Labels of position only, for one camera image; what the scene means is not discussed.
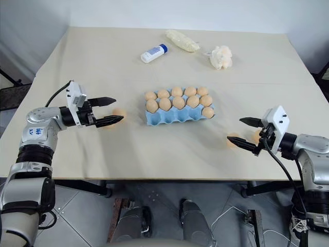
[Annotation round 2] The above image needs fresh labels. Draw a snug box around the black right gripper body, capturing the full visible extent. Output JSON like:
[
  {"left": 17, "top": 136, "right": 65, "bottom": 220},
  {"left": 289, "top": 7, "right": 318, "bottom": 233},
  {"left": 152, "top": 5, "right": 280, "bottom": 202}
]
[{"left": 252, "top": 122, "right": 275, "bottom": 156}]

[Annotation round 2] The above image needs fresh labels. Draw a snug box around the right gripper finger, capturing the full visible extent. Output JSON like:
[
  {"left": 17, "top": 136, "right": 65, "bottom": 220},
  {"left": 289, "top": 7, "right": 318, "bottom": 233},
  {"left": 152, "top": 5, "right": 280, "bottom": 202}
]
[
  {"left": 226, "top": 136, "right": 258, "bottom": 155},
  {"left": 239, "top": 116, "right": 265, "bottom": 128}
]

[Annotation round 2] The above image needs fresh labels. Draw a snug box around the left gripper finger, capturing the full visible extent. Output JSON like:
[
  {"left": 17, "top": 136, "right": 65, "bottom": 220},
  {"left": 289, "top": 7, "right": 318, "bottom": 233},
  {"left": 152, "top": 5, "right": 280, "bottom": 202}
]
[
  {"left": 95, "top": 115, "right": 125, "bottom": 129},
  {"left": 88, "top": 96, "right": 117, "bottom": 108}
]

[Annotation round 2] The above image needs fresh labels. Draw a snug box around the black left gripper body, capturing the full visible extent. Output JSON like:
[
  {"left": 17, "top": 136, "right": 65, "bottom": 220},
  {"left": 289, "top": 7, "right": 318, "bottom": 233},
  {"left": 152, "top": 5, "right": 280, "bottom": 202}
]
[{"left": 76, "top": 100, "right": 98, "bottom": 129}]

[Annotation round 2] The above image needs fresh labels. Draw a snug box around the blue egg carton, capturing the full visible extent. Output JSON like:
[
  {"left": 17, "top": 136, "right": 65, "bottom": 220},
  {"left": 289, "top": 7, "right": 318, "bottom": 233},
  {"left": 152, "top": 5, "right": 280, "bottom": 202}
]
[{"left": 144, "top": 88, "right": 216, "bottom": 127}]

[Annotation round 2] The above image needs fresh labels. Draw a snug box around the beige tablecloth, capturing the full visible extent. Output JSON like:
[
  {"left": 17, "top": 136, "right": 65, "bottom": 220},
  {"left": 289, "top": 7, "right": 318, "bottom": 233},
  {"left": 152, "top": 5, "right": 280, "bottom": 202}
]
[{"left": 0, "top": 25, "right": 329, "bottom": 181}]

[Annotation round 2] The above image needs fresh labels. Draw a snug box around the white bottle with blue cap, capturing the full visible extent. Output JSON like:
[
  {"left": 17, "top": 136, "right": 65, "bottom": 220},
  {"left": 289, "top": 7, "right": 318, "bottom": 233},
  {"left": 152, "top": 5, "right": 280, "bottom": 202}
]
[{"left": 140, "top": 43, "right": 169, "bottom": 63}]

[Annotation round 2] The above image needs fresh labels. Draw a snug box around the black metal stand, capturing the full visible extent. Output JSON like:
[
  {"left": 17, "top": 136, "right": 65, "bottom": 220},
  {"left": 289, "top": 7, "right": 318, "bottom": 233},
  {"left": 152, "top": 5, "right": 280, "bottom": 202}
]
[{"left": 0, "top": 66, "right": 34, "bottom": 112}]

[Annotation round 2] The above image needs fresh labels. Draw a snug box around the black chair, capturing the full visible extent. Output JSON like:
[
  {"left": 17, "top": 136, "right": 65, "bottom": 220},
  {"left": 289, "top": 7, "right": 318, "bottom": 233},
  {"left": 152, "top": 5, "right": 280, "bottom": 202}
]
[{"left": 311, "top": 61, "right": 329, "bottom": 104}]

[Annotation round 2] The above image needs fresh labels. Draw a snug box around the rusty metal bar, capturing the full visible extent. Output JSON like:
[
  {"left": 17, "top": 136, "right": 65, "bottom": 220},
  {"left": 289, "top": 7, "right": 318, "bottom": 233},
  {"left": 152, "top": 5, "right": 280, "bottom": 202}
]
[
  {"left": 245, "top": 209, "right": 265, "bottom": 247},
  {"left": 106, "top": 197, "right": 135, "bottom": 244}
]

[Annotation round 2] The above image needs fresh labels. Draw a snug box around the silver rounded leg shell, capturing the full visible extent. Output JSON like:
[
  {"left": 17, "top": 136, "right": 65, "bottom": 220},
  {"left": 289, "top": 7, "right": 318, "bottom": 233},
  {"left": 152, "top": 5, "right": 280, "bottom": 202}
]
[
  {"left": 118, "top": 204, "right": 155, "bottom": 247},
  {"left": 178, "top": 198, "right": 216, "bottom": 247}
]

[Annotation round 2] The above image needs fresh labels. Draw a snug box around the black and white sneaker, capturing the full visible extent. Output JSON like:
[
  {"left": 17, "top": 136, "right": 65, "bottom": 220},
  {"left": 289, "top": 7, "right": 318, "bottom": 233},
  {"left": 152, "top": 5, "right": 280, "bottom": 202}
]
[{"left": 288, "top": 215, "right": 309, "bottom": 241}]

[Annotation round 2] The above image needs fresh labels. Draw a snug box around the clear bag of cream filling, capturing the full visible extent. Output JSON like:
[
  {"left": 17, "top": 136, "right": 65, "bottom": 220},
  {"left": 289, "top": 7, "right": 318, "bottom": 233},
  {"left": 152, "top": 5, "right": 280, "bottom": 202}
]
[{"left": 164, "top": 29, "right": 201, "bottom": 53}]

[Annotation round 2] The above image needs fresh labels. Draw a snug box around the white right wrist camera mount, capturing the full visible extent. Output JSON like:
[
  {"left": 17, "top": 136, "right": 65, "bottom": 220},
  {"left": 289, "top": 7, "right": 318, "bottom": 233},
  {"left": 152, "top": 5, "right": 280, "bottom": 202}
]
[{"left": 261, "top": 105, "right": 291, "bottom": 155}]

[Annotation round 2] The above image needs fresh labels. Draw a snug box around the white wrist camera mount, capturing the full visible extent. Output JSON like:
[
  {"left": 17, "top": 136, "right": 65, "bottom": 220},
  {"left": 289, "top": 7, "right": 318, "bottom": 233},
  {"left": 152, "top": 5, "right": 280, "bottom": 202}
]
[
  {"left": 65, "top": 80, "right": 89, "bottom": 127},
  {"left": 261, "top": 105, "right": 291, "bottom": 155}
]

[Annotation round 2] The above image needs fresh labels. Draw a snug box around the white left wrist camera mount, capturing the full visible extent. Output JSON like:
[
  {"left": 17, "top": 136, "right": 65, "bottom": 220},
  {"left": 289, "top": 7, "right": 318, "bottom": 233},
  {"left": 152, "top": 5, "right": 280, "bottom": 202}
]
[{"left": 65, "top": 80, "right": 89, "bottom": 127}]

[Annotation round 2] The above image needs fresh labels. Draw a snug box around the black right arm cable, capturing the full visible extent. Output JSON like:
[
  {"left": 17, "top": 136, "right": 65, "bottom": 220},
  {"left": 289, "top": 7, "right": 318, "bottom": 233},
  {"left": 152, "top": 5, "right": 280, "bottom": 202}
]
[{"left": 264, "top": 125, "right": 309, "bottom": 247}]

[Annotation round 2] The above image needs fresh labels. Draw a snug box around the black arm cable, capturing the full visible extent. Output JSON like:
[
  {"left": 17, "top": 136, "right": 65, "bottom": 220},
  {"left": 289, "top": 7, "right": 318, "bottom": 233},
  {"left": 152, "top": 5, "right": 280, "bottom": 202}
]
[
  {"left": 45, "top": 81, "right": 71, "bottom": 108},
  {"left": 264, "top": 125, "right": 309, "bottom": 247}
]

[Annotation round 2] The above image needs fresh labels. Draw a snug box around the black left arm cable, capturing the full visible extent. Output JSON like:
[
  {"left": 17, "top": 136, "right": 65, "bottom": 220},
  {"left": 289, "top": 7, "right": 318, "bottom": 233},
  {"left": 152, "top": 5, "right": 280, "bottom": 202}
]
[{"left": 45, "top": 81, "right": 71, "bottom": 108}]

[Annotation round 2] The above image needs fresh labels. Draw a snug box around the black table frame bar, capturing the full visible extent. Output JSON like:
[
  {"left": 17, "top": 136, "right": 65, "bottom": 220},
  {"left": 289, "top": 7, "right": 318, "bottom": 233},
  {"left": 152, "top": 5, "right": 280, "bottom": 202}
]
[
  {"left": 52, "top": 179, "right": 113, "bottom": 199},
  {"left": 241, "top": 180, "right": 307, "bottom": 199}
]

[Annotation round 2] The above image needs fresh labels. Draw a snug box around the white floor cable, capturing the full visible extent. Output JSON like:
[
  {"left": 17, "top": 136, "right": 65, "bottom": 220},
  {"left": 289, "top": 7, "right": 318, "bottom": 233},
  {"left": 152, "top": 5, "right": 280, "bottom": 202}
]
[{"left": 210, "top": 204, "right": 294, "bottom": 247}]

